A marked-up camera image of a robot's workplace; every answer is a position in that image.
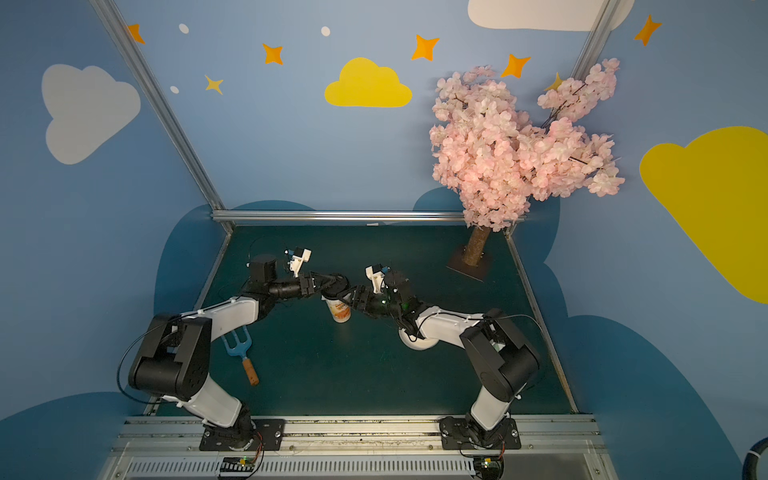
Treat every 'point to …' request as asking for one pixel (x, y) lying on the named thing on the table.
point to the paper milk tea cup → (340, 312)
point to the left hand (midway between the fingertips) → (335, 282)
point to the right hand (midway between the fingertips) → (351, 299)
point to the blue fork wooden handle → (241, 349)
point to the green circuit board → (237, 464)
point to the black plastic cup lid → (340, 285)
